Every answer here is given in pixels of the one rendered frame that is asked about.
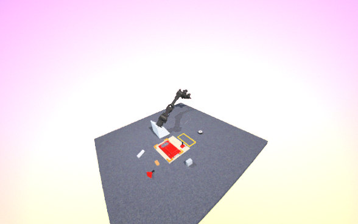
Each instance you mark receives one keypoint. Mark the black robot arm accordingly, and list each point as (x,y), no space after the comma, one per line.
(164,116)

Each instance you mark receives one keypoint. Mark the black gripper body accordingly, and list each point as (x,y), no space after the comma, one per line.
(185,95)

